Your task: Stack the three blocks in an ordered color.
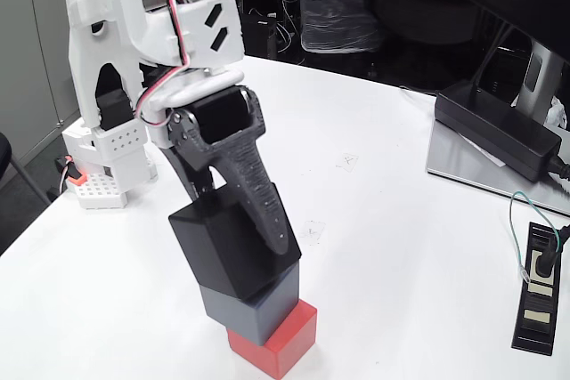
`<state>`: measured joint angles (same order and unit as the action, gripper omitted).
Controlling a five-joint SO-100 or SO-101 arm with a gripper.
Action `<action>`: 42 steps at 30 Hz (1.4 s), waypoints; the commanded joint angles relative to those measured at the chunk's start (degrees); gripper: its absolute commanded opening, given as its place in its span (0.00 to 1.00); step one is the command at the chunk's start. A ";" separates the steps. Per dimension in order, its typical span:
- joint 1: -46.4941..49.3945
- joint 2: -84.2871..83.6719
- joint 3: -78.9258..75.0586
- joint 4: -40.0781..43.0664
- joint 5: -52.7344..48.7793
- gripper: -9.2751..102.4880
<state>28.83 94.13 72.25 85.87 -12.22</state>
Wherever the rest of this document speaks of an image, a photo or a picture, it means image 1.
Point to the black cube block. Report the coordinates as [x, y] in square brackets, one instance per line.
[218, 242]

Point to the grey cube block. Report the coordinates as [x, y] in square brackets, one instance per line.
[280, 304]

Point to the black computer tower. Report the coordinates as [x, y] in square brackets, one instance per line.
[263, 37]

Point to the white perforated clamp base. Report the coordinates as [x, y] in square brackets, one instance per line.
[100, 191]

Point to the orange connector clip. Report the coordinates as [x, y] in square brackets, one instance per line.
[76, 178]

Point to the plastic-wrapped black bin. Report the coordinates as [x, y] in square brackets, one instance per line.
[334, 10]

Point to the red cube block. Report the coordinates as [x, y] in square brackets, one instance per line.
[289, 344]

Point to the black chair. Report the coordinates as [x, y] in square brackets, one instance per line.
[3, 153]

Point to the silver monitor stand base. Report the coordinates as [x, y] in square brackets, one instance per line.
[454, 162]

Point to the black power adapter brick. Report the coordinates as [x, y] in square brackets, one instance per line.
[490, 126]

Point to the silver monitor stand neck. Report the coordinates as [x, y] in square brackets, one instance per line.
[534, 77]

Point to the black power plug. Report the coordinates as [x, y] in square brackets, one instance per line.
[544, 264]

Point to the crumpled white plastic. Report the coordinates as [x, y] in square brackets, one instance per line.
[559, 113]

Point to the black table power strip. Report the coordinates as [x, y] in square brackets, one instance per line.
[536, 335]

